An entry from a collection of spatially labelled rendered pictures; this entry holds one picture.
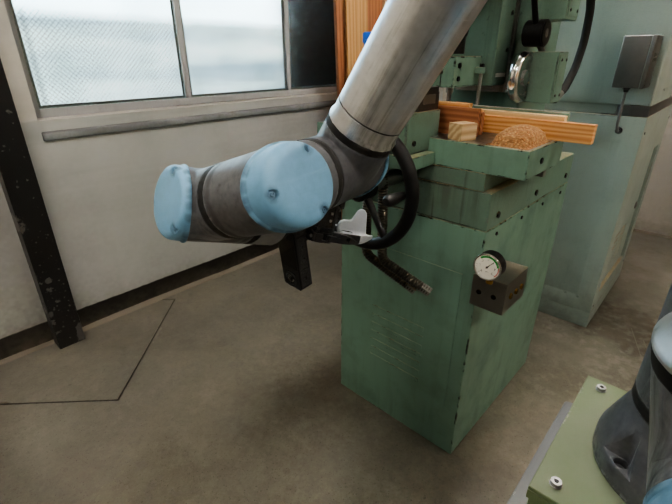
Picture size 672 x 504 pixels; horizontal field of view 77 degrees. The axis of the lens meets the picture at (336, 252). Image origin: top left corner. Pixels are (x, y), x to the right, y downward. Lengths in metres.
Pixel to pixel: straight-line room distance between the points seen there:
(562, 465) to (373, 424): 0.94
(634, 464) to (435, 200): 0.68
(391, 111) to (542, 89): 0.81
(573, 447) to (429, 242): 0.62
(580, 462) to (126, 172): 1.82
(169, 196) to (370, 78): 0.26
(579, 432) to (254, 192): 0.49
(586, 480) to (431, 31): 0.50
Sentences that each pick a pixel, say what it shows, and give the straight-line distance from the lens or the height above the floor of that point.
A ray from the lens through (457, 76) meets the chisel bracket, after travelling 1.15.
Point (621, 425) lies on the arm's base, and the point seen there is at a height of 0.70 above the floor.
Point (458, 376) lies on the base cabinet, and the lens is 1.24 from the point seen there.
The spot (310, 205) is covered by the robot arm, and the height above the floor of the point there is 0.94.
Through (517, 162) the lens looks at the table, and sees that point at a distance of 0.96.
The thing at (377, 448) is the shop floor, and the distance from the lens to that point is 1.41.
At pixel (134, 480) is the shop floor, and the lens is 1.46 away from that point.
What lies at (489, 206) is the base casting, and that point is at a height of 0.77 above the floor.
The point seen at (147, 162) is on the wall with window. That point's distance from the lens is 2.04.
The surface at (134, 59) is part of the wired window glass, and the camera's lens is 2.09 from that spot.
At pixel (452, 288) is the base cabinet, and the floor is 0.54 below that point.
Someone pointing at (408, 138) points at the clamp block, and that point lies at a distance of 0.97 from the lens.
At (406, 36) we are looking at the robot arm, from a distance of 0.46.
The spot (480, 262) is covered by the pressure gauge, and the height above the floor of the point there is 0.67.
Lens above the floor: 1.08
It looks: 25 degrees down
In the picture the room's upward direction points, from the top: straight up
